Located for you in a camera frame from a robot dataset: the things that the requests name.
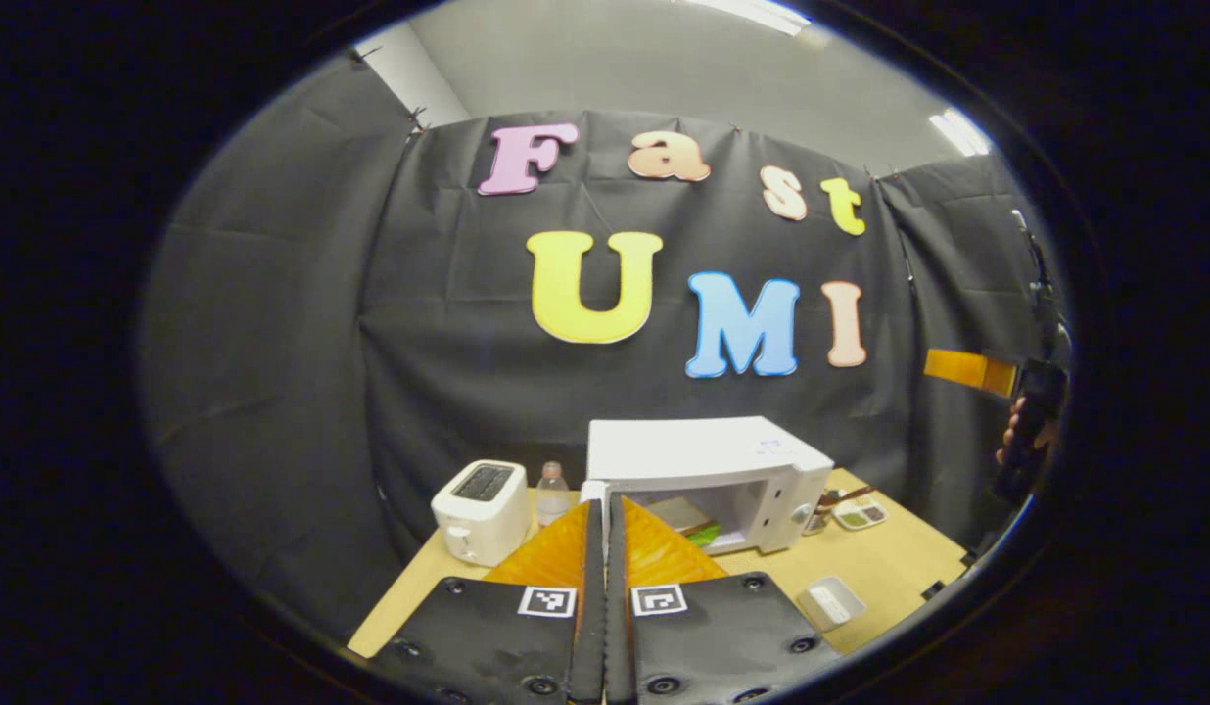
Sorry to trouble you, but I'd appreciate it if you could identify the long ceiling light panel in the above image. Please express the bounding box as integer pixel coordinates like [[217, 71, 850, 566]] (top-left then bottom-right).
[[683, 0, 812, 37]]

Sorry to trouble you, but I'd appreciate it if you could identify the bread and lettuce sandwich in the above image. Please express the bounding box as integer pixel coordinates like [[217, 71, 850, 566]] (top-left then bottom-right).
[[654, 496, 723, 549]]

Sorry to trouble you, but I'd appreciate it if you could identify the white toaster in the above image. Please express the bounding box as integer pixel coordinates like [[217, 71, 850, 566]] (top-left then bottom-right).
[[431, 459, 532, 568]]

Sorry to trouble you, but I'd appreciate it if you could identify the clear plastic water bottle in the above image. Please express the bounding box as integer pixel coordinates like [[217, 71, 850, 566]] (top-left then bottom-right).
[[535, 461, 572, 528]]

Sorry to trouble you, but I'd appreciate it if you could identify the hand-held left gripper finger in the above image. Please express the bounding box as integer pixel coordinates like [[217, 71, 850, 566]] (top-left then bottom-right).
[[370, 499, 606, 705], [605, 494, 843, 705]]

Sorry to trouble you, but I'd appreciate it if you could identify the white rectangular sandwich tray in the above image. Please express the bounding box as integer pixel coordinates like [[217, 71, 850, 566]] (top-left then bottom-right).
[[799, 575, 867, 633]]

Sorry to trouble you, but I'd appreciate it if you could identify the white divided spice dish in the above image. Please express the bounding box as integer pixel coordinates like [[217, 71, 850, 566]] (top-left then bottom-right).
[[830, 496, 888, 532]]

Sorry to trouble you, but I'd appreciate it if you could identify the white microwave oven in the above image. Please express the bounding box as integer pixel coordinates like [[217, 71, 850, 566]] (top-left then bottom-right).
[[579, 416, 835, 557]]

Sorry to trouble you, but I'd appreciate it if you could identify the black backdrop cloth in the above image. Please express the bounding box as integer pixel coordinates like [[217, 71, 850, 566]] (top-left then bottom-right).
[[140, 49, 1066, 637]]

